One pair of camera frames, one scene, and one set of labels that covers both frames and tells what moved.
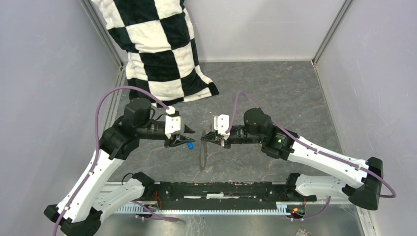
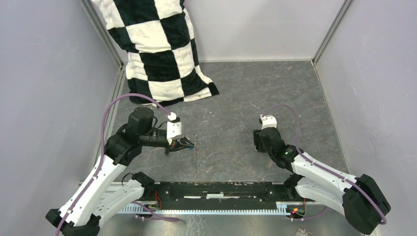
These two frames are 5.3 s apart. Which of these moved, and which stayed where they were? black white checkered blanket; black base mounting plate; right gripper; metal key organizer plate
Moved: metal key organizer plate; right gripper
Stayed: black base mounting plate; black white checkered blanket
